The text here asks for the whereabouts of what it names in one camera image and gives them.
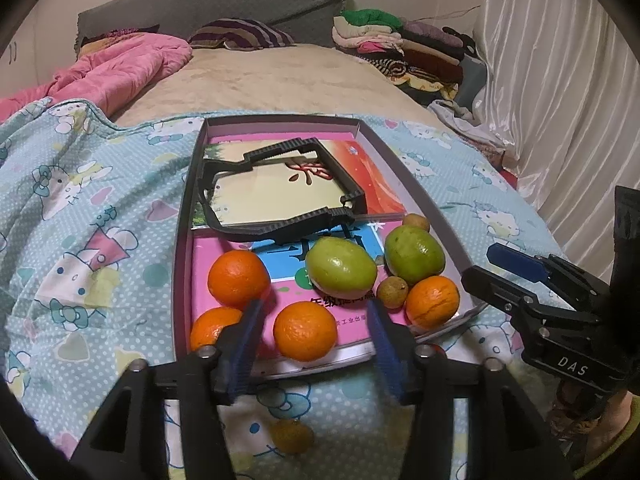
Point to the white cloth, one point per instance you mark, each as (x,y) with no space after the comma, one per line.
(465,120)

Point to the pink quilt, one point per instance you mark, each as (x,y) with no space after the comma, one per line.
(115,70)

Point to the small green mango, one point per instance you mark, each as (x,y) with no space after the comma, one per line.
(414,255)

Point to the large longan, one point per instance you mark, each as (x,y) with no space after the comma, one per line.
(292,435)

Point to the orange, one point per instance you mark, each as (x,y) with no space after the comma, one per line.
(238,279)
(432,301)
(305,331)
(210,330)

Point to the pink workbook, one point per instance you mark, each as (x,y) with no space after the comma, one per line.
(200,260)

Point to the red cloth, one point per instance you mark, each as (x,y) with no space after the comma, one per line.
(506,179)

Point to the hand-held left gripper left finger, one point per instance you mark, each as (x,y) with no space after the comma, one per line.
(245,350)

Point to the white wardrobe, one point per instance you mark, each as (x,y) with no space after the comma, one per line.
(20,50)

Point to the white curtain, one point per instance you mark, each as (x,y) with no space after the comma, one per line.
(560,85)

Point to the person's right forearm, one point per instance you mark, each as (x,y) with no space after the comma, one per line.
(627,440)

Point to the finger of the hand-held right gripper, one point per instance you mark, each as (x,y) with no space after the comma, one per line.
(515,260)
(492,285)

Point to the striped pillow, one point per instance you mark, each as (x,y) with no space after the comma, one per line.
(240,34)

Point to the grey cardboard box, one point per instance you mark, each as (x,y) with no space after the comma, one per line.
(182,220)

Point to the beige bed sheet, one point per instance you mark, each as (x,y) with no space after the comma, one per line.
(280,80)

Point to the small longan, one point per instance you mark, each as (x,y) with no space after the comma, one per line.
(416,221)
(391,292)

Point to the small red fruit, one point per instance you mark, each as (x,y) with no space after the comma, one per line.
(438,349)

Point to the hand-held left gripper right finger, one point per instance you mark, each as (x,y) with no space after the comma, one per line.
(387,352)

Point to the black plastic frame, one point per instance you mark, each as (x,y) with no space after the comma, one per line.
(280,147)

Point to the cartoon cat printed blanket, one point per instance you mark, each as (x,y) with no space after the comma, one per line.
(90,210)

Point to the person's right hand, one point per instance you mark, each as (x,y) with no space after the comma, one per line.
(612,430)

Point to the stack of folded clothes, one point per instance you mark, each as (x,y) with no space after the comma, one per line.
(400,45)

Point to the grey headboard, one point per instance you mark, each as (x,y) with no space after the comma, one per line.
(200,5)

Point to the grey cushion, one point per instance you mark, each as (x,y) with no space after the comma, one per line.
(472,80)

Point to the large green mango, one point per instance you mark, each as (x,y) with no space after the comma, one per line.
(341,267)

